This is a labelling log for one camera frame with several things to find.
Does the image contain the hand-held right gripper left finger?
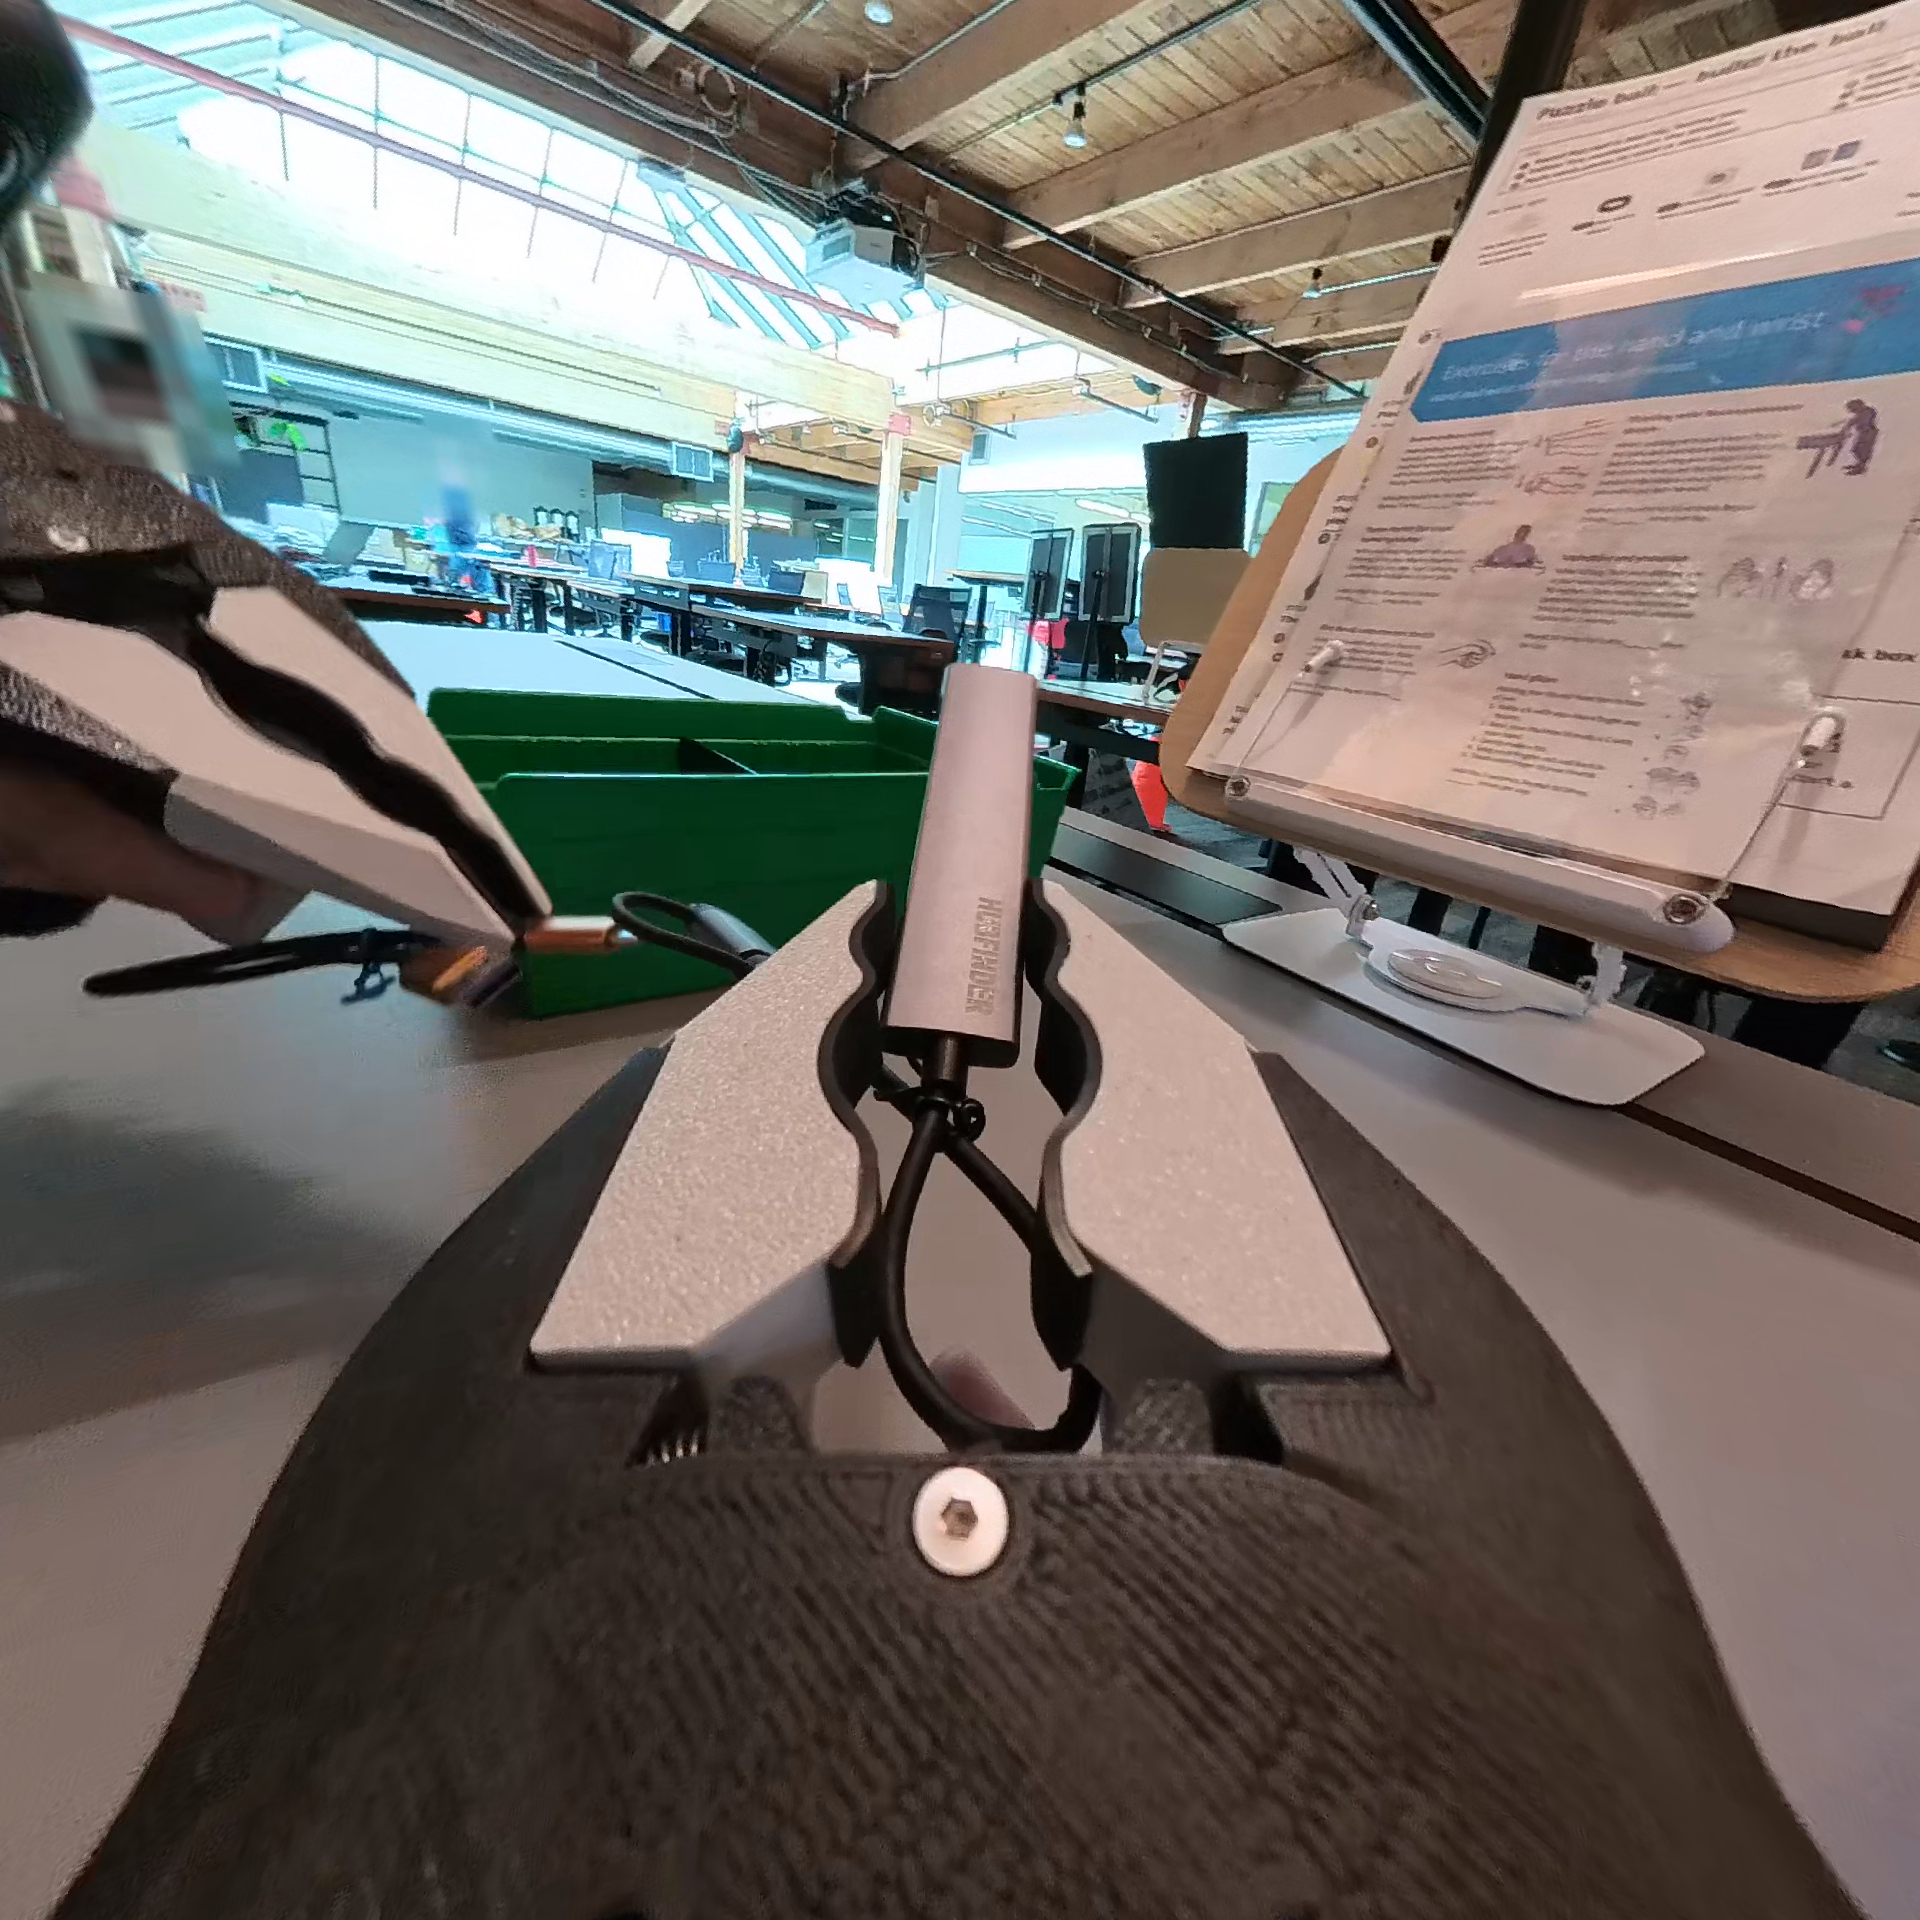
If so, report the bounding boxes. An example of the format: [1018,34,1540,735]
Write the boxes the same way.
[528,881,902,1443]

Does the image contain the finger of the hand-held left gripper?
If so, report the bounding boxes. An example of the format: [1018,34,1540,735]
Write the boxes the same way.
[208,587,552,918]
[0,608,533,953]

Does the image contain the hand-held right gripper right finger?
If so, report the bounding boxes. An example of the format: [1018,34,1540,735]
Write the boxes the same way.
[1036,881,1393,1443]

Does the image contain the orange-plug cable blue tie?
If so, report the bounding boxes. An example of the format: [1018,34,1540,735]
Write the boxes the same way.
[82,893,781,1011]

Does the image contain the green plastic bin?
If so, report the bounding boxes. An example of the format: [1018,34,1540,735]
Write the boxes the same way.
[423,688,1080,1022]

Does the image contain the grey usb hub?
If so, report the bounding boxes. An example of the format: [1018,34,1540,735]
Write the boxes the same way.
[873,664,1108,1456]

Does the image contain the light grey desk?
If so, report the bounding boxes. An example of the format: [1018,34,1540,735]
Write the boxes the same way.
[0,617,1920,1920]

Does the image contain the person's left hand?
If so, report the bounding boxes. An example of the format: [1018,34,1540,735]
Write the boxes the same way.
[0,779,303,942]

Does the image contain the person's right hand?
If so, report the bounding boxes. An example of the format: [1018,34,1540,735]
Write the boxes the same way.
[930,1346,1039,1443]

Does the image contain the wooden book stand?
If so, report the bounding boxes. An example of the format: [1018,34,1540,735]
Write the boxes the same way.
[1160,450,1920,1114]

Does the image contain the beige rounded board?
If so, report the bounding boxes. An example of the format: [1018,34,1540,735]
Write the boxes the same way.
[1142,546,1258,650]

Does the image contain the white ceiling projector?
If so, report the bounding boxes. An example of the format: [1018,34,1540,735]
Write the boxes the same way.
[801,210,924,295]

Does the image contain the blue-header exercise sheet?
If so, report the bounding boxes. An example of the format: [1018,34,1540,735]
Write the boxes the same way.
[1200,264,1920,890]

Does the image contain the black rectangular panel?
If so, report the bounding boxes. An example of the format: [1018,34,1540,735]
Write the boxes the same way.
[1142,435,1250,552]

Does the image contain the white instruction sheet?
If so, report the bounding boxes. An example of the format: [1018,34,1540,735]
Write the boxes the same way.
[1401,0,1920,826]

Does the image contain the black metal pole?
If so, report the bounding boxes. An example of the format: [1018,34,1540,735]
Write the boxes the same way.
[1462,0,1584,145]

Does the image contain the black desk cable cover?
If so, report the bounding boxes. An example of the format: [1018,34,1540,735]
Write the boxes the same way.
[1046,810,1337,936]

